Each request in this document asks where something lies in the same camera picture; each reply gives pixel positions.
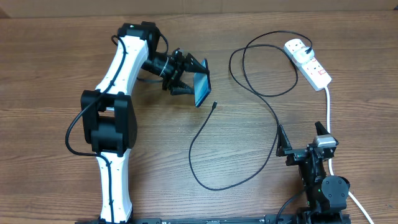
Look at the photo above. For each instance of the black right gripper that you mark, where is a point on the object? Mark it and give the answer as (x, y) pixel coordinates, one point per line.
(296, 155)

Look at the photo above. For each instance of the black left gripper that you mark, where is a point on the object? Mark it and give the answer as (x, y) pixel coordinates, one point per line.
(172, 83)

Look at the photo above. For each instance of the blue Galaxy smartphone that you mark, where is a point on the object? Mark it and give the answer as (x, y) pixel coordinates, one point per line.
(202, 87)

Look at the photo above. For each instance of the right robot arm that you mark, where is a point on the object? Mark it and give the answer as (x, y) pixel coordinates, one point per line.
(326, 194)

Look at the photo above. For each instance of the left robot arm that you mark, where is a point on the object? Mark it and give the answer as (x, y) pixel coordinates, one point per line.
(109, 121)

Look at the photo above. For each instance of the white charger plug adapter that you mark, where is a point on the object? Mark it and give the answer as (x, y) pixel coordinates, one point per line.
(303, 55)

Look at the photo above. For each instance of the white power strip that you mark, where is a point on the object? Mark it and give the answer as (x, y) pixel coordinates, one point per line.
(313, 71)

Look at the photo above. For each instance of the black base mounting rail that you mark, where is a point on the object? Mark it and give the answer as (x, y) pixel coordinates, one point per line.
(267, 219)

